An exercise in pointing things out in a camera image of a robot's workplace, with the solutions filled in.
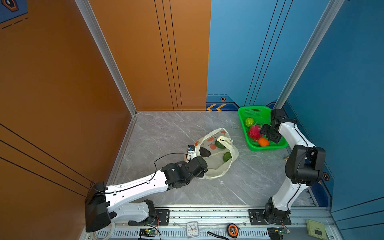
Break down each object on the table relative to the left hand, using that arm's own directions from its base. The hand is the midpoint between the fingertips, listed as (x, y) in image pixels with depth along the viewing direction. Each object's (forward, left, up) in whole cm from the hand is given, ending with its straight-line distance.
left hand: (202, 164), depth 76 cm
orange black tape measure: (-26, -14, -11) cm, 32 cm away
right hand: (+23, -40, -4) cm, 47 cm away
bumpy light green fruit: (+37, -34, -8) cm, 51 cm away
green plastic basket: (+47, -41, -13) cm, 64 cm away
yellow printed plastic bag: (+16, -12, -14) cm, 24 cm away
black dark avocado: (+14, -2, -12) cm, 19 cm away
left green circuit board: (-27, +25, -16) cm, 41 cm away
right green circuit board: (-27, -35, -15) cm, 47 cm away
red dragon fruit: (+27, -35, -7) cm, 45 cm away
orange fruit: (+20, -40, -8) cm, 45 cm away
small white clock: (-26, +4, -13) cm, 29 cm away
